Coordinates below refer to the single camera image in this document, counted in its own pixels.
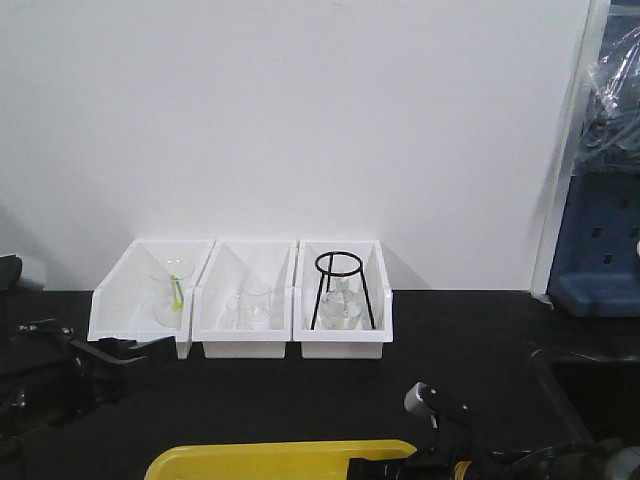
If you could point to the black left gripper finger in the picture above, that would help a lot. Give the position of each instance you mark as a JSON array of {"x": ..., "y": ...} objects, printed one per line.
[{"x": 132, "y": 352}]

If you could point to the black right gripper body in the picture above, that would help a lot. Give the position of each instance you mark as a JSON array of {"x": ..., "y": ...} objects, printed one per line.
[{"x": 451, "y": 455}]

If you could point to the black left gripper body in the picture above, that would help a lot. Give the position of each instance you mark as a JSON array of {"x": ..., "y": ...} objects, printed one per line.
[{"x": 48, "y": 376}]

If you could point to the yellow plastic tray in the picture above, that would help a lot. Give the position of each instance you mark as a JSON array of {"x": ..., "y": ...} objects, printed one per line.
[{"x": 279, "y": 460}]

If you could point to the left white storage bin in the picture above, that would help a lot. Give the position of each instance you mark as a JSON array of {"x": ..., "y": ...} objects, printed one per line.
[{"x": 122, "y": 303}]

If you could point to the white storage bin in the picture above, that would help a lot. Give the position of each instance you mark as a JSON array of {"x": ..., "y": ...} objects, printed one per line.
[
  {"x": 231, "y": 265},
  {"x": 362, "y": 343},
  {"x": 122, "y": 303}
]

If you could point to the glass beaker with sticks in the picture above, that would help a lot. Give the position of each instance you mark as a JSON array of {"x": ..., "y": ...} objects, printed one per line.
[{"x": 170, "y": 279}]

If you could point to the middle white storage bin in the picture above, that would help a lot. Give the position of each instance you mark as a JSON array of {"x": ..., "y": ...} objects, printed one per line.
[{"x": 231, "y": 265}]

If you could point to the small glass beakers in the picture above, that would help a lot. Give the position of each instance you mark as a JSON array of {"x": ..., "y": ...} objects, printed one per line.
[{"x": 250, "y": 307}]

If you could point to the black lab sink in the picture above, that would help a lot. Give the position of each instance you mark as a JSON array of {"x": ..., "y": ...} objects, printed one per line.
[{"x": 595, "y": 395}]

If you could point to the clear glass flask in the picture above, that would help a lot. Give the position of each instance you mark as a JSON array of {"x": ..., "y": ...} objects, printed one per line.
[{"x": 341, "y": 307}]

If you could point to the right white storage bin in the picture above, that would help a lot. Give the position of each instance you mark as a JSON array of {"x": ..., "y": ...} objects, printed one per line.
[{"x": 362, "y": 343}]

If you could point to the black metal tripod stand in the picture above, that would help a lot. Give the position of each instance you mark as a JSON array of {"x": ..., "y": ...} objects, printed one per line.
[{"x": 342, "y": 264}]

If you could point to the blue machine under plastic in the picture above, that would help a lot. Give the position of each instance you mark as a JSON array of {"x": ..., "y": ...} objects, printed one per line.
[{"x": 595, "y": 270}]

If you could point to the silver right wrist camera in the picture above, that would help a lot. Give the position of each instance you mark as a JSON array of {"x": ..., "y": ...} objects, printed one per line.
[{"x": 415, "y": 403}]

